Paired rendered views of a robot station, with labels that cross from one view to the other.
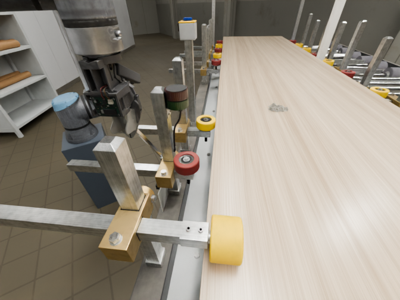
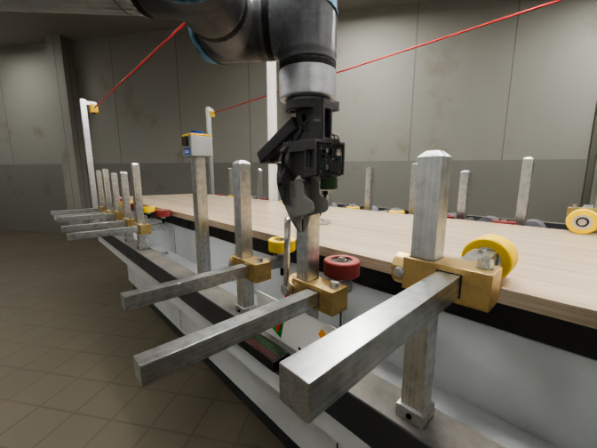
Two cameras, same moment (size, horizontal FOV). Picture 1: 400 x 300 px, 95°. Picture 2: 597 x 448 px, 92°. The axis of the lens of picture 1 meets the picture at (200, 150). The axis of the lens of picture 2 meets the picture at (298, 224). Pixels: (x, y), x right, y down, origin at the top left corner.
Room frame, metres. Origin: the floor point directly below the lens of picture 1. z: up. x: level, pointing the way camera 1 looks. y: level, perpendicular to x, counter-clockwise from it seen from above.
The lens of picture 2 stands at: (0.11, 0.58, 1.09)
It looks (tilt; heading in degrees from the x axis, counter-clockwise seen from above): 10 degrees down; 309
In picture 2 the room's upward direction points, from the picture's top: straight up
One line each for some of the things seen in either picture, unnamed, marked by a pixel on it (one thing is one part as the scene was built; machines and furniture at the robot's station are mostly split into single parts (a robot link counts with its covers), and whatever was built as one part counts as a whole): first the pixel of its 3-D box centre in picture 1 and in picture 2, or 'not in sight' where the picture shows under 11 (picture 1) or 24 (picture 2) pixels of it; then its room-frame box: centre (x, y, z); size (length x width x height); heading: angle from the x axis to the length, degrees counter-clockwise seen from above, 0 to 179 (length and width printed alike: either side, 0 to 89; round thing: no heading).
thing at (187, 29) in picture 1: (188, 31); (196, 147); (0.98, 0.04, 1.18); 0.07 x 0.07 x 0.08; 83
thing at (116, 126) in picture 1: (118, 125); (301, 206); (0.41, 0.21, 1.04); 0.06 x 0.03 x 0.09; 173
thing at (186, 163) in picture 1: (187, 171); (341, 282); (0.42, 0.04, 0.85); 0.08 x 0.08 x 0.11
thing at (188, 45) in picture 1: (191, 87); (201, 224); (0.98, 0.04, 0.92); 0.05 x 0.04 x 0.45; 173
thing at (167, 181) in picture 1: (169, 168); (315, 291); (0.45, 0.10, 0.84); 0.13 x 0.06 x 0.05; 173
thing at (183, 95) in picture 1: (176, 92); not in sight; (0.47, 0.06, 1.10); 0.06 x 0.06 x 0.02
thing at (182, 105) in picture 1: (177, 101); (323, 183); (0.47, 0.06, 1.07); 0.06 x 0.06 x 0.02
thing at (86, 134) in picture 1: (80, 128); not in sight; (1.04, 0.78, 0.65); 0.19 x 0.19 x 0.10
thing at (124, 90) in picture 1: (109, 85); (310, 141); (0.40, 0.19, 1.14); 0.09 x 0.08 x 0.12; 173
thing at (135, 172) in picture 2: (204, 58); (139, 209); (1.71, -0.06, 0.91); 0.03 x 0.03 x 0.48; 83
